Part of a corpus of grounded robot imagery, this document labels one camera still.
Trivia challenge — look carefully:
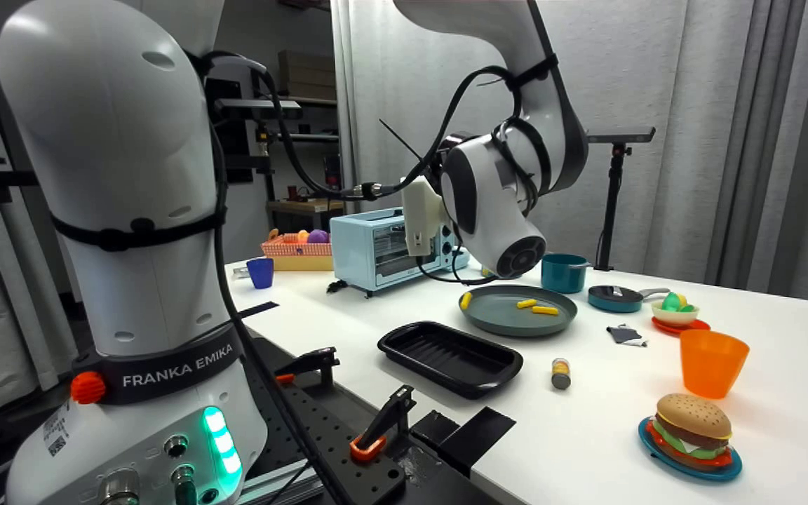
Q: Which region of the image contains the black camera stand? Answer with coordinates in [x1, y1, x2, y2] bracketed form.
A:
[582, 127, 659, 274]

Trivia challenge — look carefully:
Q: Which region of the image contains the black clamp orange tip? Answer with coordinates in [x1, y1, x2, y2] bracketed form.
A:
[272, 345, 343, 390]
[349, 382, 419, 469]

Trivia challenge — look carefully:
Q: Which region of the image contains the small black grey toy piece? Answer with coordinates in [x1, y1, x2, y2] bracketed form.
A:
[607, 320, 650, 350]

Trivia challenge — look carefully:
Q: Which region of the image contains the small teal saucer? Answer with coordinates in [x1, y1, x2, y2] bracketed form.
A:
[638, 414, 746, 486]

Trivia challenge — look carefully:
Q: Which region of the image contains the small black flat bracket plate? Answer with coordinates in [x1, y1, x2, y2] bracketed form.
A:
[409, 407, 462, 452]

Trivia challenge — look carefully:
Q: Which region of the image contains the small yellow spice can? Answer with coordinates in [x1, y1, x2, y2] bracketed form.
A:
[551, 355, 576, 392]

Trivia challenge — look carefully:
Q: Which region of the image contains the aluminium profile rail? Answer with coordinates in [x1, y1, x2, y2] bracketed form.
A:
[232, 460, 325, 505]

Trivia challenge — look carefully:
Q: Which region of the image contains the green yellow toy food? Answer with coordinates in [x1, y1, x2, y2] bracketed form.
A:
[650, 288, 701, 327]

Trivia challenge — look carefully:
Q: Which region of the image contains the large black flat bracket plate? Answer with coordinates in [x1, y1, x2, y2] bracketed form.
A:
[436, 404, 520, 477]

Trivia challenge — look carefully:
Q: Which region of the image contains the grey curtain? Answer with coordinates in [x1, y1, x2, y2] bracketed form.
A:
[330, 0, 808, 306]

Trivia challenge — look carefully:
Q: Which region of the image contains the black ridged grill tray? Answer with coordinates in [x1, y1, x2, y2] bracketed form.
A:
[375, 320, 527, 400]

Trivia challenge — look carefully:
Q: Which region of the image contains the light blue toaster oven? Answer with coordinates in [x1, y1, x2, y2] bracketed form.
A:
[329, 204, 469, 298]

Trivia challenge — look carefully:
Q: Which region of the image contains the orange plastic cup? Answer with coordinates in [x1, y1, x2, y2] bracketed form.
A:
[680, 324, 753, 400]

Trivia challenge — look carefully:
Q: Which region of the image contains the toy burger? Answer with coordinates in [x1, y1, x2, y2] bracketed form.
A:
[650, 390, 734, 470]

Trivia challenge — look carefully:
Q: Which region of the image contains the small teal frying pan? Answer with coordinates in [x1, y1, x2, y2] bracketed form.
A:
[587, 284, 674, 317]

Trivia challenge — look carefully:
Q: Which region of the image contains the dark background shelf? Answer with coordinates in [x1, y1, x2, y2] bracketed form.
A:
[215, 45, 343, 236]

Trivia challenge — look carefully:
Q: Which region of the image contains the black perforated base board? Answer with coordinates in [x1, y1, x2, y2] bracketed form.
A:
[232, 324, 492, 505]

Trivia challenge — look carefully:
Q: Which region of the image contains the grey round plate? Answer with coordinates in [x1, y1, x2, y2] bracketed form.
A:
[457, 284, 582, 341]

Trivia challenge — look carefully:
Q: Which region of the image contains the blue cup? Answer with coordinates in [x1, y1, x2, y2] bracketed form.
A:
[243, 256, 277, 291]

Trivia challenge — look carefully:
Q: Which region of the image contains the small red saucer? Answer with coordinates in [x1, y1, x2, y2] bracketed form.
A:
[649, 313, 713, 340]

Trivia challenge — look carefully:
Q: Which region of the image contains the teal cooking pot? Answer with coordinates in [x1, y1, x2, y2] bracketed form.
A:
[538, 253, 591, 298]

